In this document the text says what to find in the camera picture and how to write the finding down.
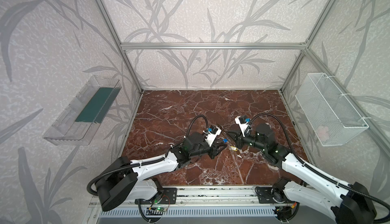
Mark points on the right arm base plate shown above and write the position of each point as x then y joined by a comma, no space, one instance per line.
269,195

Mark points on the clear plastic wall bin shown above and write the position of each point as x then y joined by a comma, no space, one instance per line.
65,131

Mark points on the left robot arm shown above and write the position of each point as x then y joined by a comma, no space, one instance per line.
135,179

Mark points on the white wire mesh basket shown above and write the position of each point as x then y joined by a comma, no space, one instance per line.
324,104

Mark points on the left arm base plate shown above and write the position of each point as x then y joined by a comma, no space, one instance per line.
165,196

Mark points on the small circuit board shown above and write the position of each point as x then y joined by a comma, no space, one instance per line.
157,210

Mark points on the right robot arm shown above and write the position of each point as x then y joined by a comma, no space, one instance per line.
342,202

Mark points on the green felt pad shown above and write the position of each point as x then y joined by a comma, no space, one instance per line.
98,106

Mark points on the pink object in basket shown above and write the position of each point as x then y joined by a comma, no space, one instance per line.
323,131

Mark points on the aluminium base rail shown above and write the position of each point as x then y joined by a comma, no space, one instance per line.
245,195

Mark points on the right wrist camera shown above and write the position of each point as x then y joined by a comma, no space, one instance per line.
244,124

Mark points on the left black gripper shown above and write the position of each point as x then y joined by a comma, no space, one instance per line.
212,146

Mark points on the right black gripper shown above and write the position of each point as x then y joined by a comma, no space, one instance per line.
240,139

